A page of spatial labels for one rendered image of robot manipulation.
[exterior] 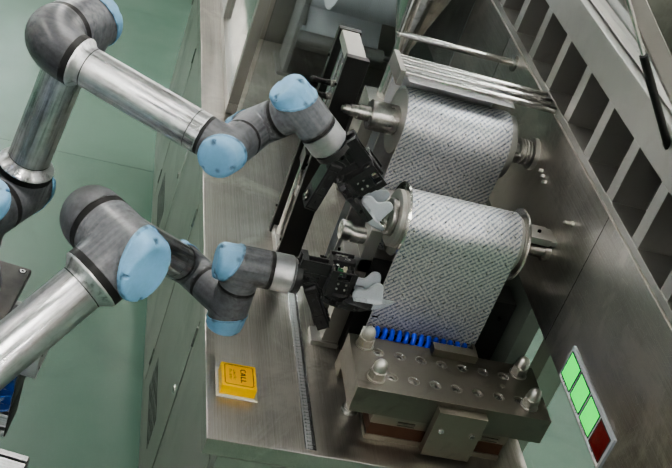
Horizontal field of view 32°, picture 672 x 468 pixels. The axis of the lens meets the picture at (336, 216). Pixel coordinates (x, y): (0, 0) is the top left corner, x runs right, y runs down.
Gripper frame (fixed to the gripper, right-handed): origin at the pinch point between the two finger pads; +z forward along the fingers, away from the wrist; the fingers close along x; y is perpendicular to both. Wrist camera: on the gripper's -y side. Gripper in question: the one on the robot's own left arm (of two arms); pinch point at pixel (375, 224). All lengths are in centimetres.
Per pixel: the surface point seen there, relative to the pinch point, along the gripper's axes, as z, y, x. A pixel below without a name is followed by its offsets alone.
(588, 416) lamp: 31, 19, -41
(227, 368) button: 3.2, -37.7, -13.2
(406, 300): 16.0, -3.2, -5.0
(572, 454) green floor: 176, -14, 87
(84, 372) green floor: 50, -119, 87
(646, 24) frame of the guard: -20, 60, -19
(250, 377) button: 6.7, -34.7, -14.7
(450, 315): 24.6, 2.2, -5.1
